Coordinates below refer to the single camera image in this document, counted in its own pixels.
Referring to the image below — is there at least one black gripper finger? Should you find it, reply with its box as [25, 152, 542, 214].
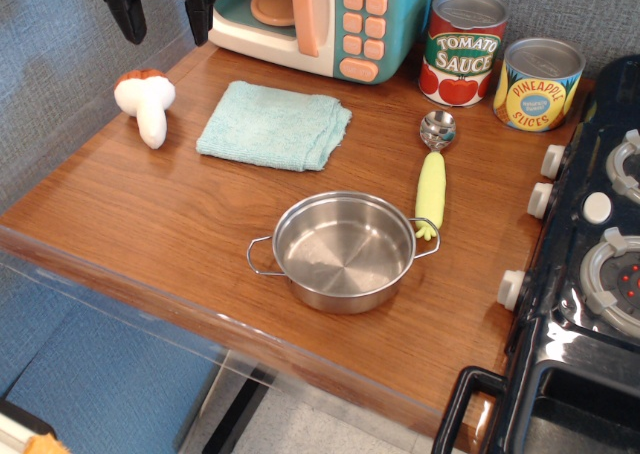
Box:
[185, 0, 213, 46]
[105, 0, 147, 45]

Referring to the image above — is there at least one small steel pot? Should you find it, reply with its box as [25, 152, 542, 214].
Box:
[246, 191, 441, 315]

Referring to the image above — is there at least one light blue cloth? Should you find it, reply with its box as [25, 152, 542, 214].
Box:
[196, 81, 352, 172]

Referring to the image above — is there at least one plush mushroom toy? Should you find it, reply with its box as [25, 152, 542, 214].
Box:
[114, 69, 176, 149]

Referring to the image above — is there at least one teal toy microwave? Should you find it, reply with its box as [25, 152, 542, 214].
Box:
[209, 0, 431, 85]

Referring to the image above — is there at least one tomato sauce can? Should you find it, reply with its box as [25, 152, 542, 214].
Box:
[419, 0, 508, 107]

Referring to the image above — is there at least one pineapple slices can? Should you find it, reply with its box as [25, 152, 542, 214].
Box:
[493, 38, 586, 132]

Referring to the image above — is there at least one white stove knob top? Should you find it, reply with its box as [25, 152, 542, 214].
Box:
[540, 144, 566, 180]

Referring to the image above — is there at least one white stove knob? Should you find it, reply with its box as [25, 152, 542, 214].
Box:
[497, 270, 525, 311]
[540, 144, 566, 180]
[527, 183, 553, 220]

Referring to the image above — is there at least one white stove knob middle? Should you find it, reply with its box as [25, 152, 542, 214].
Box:
[527, 183, 553, 220]

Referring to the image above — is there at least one white stove knob bottom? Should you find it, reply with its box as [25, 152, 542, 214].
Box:
[497, 270, 525, 311]

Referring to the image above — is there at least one orange plush object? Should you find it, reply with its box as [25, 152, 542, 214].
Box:
[22, 433, 71, 454]

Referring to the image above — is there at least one black toy stove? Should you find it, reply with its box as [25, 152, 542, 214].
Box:
[433, 55, 639, 453]

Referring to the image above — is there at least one spoon with yellow handle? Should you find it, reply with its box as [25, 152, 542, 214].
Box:
[415, 110, 457, 240]

